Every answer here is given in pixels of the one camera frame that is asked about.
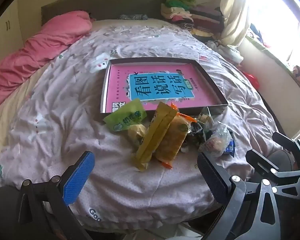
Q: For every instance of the pink quilt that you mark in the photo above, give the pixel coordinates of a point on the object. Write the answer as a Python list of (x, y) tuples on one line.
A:
[(40, 47)]

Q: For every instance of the pale yellow snack packet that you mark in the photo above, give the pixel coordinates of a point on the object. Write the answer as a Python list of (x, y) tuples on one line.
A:
[(136, 133)]

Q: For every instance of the heap of dark clothes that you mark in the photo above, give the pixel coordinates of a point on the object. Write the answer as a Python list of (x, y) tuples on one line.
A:
[(258, 35)]

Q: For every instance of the cream wardrobe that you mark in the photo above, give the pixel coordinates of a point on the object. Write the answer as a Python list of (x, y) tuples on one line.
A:
[(5, 30)]

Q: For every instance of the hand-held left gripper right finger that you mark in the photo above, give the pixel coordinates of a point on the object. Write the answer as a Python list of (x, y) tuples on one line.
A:
[(212, 177)]

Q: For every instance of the green snack packet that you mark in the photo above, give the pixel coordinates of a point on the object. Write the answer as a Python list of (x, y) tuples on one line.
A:
[(125, 115)]

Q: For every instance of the cream curtain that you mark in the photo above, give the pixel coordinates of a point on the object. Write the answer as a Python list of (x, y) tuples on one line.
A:
[(236, 10)]

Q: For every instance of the red plastic bag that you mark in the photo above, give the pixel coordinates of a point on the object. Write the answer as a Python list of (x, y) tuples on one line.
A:
[(253, 81)]

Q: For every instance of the long yellow snack packet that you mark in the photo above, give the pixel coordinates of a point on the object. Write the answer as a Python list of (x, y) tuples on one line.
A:
[(156, 130)]

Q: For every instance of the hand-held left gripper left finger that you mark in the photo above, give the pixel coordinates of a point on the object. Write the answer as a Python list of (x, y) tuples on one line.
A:
[(78, 177)]

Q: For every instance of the pink and blue book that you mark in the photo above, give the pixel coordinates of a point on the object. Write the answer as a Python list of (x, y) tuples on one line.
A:
[(117, 80)]

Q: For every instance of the beige bed sheet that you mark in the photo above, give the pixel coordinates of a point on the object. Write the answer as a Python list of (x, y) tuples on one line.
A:
[(5, 120)]

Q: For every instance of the blue snack packet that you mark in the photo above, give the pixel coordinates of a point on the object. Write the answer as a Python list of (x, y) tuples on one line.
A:
[(230, 147)]

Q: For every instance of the small clear cake packet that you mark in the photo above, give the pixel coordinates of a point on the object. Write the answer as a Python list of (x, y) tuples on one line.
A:
[(215, 141)]

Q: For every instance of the black green pea packet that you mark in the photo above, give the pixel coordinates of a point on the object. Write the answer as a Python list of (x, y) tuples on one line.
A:
[(195, 130)]

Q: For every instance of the pile of folded clothes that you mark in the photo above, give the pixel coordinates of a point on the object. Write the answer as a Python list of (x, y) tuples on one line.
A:
[(197, 15)]

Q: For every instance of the dark patterned pillow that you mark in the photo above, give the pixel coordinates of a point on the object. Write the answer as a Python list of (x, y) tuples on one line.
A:
[(133, 17)]

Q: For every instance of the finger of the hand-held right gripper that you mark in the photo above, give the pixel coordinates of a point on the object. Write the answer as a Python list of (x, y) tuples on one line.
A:
[(285, 140), (261, 163)]

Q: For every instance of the clear plastic snack packet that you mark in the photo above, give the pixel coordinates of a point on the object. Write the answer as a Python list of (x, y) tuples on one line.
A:
[(205, 117)]

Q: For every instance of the dark shallow cardboard box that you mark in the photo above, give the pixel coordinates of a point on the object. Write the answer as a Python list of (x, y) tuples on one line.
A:
[(210, 107)]

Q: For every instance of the dark grey headboard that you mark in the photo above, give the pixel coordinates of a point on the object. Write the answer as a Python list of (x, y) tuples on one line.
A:
[(102, 5)]

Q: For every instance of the orange cracker packet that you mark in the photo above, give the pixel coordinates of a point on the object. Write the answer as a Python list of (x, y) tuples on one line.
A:
[(173, 137)]

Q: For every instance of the white plastic bag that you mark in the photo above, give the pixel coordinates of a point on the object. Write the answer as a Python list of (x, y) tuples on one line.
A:
[(230, 52)]

